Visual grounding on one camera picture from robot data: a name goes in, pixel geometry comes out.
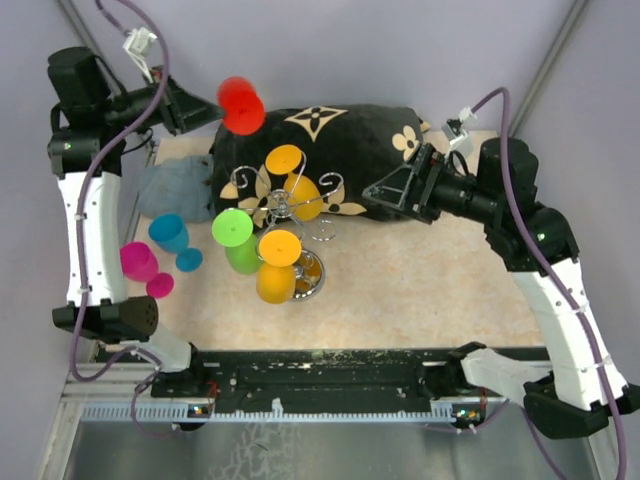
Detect red plastic wine glass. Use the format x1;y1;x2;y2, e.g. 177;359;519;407
217;76;266;136

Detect blue plastic wine glass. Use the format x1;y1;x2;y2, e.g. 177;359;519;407
148;213;204;273

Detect magenta plastic wine glass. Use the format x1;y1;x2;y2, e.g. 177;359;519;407
120;242;174;299

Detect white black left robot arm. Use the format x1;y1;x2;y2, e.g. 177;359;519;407
47;47;223;397

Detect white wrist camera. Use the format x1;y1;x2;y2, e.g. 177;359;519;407
123;27;157;84
442;106;477;158

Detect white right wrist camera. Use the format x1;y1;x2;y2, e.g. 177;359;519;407
442;106;477;158

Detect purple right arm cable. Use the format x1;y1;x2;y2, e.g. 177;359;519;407
469;87;629;480

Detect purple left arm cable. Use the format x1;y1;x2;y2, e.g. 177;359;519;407
68;0;176;441

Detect front orange plastic wine glass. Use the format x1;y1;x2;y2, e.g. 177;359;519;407
256;230;302;304

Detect orange plastic wine glass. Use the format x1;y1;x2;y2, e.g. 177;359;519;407
256;230;302;304
265;144;322;222

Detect green plastic wine glass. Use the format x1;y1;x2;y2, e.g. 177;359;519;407
211;208;262;275

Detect chrome wire wine glass rack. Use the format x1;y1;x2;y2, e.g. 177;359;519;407
230;152;344;302

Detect back orange plastic wine glass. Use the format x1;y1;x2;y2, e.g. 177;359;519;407
265;144;322;222

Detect black floral plush pillow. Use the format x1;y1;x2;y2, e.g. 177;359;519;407
210;104;430;230

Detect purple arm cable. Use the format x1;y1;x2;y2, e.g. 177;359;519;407
469;87;629;480
68;0;176;441

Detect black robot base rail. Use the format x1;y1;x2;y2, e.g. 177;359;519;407
144;344;506;426

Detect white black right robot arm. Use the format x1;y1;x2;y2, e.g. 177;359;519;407
362;138;639;439

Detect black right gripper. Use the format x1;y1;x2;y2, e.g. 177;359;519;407
362;142;501;225

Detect light blue denim cloth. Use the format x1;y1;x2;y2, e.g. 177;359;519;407
138;154;215;223

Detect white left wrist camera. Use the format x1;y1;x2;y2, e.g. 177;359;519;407
123;27;157;84

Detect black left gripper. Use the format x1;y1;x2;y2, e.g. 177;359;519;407
97;64;225;136

